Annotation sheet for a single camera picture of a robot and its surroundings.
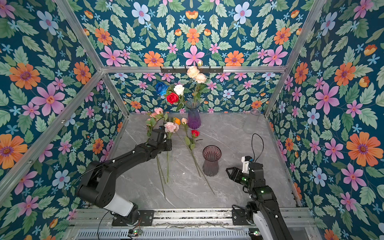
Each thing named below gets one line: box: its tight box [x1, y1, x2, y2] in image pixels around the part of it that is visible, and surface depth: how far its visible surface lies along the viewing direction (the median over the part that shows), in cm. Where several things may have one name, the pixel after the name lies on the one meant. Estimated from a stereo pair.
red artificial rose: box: [166, 92, 180, 105], surface depth 73 cm
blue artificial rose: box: [156, 82, 170, 96], surface depth 73 cm
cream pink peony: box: [186, 60, 208, 102], surface depth 89 cm
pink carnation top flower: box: [146, 107, 164, 137], surface depth 109 cm
